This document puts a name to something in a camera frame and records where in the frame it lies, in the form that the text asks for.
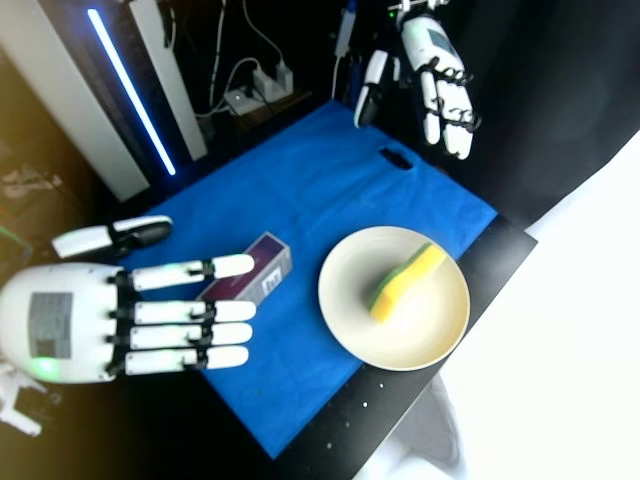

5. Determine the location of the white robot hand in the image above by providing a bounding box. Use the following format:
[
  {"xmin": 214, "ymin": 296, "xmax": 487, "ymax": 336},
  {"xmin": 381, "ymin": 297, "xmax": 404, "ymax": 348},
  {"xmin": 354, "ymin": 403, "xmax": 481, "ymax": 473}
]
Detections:
[
  {"xmin": 353, "ymin": 14, "xmax": 482, "ymax": 162},
  {"xmin": 0, "ymin": 214, "xmax": 258, "ymax": 386}
]

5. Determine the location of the purple box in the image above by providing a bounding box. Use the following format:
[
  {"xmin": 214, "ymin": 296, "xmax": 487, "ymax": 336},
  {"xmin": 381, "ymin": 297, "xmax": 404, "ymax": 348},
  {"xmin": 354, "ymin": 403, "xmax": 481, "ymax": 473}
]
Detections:
[{"xmin": 195, "ymin": 231, "xmax": 293, "ymax": 304}]

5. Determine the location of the yellow and green sponge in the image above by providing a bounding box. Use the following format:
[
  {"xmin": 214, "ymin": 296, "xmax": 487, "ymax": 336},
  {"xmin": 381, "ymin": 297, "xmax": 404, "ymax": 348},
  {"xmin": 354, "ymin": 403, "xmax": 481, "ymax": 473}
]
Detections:
[{"xmin": 369, "ymin": 241, "xmax": 448, "ymax": 325}]

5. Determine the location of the cream round plate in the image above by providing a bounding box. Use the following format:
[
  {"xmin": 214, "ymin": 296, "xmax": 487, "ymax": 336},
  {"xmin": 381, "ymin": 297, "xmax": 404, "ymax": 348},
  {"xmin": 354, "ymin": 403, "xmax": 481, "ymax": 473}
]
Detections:
[{"xmin": 318, "ymin": 225, "xmax": 472, "ymax": 373}]

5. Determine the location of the white hanging connector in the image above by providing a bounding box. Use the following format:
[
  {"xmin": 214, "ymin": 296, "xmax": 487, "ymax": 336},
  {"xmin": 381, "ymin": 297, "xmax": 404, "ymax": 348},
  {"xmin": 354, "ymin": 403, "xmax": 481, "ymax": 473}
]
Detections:
[{"xmin": 330, "ymin": 0, "xmax": 358, "ymax": 101}]

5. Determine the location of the white power strip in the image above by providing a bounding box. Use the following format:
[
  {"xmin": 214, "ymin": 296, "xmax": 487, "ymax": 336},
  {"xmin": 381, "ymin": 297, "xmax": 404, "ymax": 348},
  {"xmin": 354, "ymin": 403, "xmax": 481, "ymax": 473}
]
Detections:
[{"xmin": 251, "ymin": 59, "xmax": 295, "ymax": 101}]

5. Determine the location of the white pillar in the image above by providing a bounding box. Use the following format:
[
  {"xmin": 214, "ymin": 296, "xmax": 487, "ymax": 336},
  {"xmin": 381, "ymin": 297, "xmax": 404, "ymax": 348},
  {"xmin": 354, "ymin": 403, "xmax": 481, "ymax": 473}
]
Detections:
[{"xmin": 0, "ymin": 0, "xmax": 209, "ymax": 204}]

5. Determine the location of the blue LED light strip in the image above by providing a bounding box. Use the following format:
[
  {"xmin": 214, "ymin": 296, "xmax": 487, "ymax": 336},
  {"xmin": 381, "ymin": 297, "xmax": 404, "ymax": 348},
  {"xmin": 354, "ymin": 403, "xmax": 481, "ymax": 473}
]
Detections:
[{"xmin": 86, "ymin": 7, "xmax": 178, "ymax": 177}]

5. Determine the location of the grey cloth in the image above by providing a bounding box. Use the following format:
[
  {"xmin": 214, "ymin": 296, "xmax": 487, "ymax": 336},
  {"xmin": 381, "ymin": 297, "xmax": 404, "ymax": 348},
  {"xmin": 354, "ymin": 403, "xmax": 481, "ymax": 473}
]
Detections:
[{"xmin": 387, "ymin": 373, "xmax": 469, "ymax": 480}]

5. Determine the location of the white power cable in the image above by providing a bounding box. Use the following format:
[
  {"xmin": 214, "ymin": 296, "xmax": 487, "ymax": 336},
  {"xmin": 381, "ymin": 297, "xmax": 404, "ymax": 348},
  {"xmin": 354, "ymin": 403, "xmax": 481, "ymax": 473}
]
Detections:
[{"xmin": 241, "ymin": 0, "xmax": 287, "ymax": 69}]

